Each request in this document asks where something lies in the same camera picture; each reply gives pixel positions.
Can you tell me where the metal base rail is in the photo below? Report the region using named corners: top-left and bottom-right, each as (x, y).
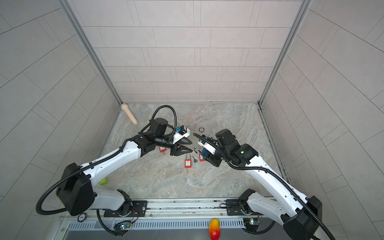
top-left (58, 196), bottom-right (310, 232)

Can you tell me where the left circuit board with wires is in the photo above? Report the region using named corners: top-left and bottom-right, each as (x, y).
top-left (114, 221), bottom-right (132, 233)

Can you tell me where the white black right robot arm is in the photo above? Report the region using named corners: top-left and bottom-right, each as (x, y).
top-left (194, 129), bottom-right (335, 240)

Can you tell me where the red padlock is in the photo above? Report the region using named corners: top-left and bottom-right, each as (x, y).
top-left (159, 147), bottom-right (167, 153)
top-left (185, 154), bottom-right (193, 169)
top-left (199, 154), bottom-right (206, 162)

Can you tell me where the small green cube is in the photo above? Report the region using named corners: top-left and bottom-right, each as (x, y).
top-left (99, 178), bottom-right (108, 186)

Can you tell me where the red yellow toy fruit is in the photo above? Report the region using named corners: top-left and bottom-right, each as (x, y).
top-left (209, 219), bottom-right (221, 240)

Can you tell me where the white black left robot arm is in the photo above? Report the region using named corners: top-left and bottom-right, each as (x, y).
top-left (36, 116), bottom-right (192, 217)

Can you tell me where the blue padlock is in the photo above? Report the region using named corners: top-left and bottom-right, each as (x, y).
top-left (194, 148), bottom-right (210, 159)

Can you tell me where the right circuit board with wires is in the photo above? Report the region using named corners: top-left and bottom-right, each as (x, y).
top-left (243, 218), bottom-right (261, 233)

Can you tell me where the dark poker chip on rail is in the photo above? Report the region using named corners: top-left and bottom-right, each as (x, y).
top-left (77, 213), bottom-right (87, 223)

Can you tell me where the circuit board with wires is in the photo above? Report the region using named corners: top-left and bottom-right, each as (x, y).
top-left (243, 218), bottom-right (261, 233)
top-left (114, 221), bottom-right (132, 233)

